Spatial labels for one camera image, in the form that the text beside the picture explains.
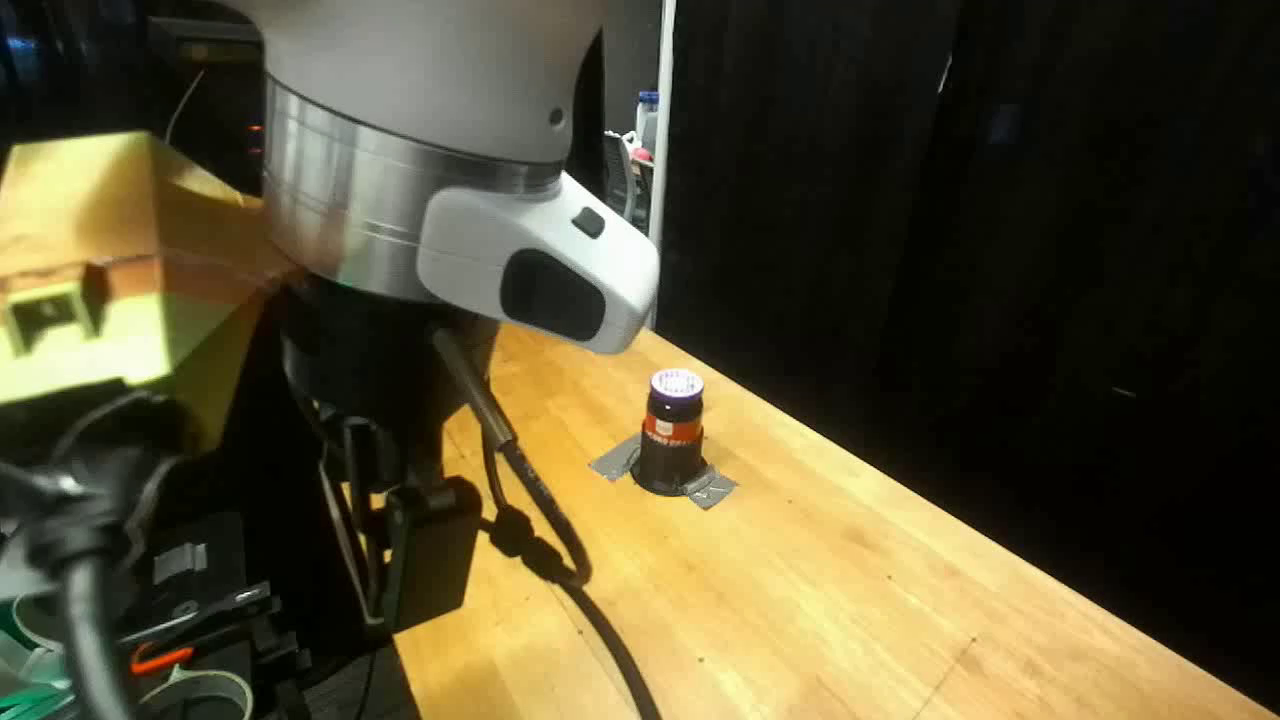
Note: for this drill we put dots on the small orange clip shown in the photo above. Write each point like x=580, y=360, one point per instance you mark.
x=160, y=656

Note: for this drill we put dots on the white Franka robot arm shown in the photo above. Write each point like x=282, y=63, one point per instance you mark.
x=401, y=94

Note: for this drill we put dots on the white vertical pole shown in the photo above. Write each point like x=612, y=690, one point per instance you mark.
x=664, y=94

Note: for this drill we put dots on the clear bottle with blue cap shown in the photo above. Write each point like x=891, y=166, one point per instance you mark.
x=648, y=123

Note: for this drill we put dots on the grey square base plate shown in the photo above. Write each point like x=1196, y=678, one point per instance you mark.
x=709, y=490

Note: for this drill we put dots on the black curtain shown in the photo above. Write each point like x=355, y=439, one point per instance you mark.
x=1013, y=240

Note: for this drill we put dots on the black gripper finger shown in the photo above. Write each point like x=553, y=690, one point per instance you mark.
x=351, y=514
x=435, y=553

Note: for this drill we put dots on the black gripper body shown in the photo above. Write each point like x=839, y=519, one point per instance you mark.
x=363, y=360

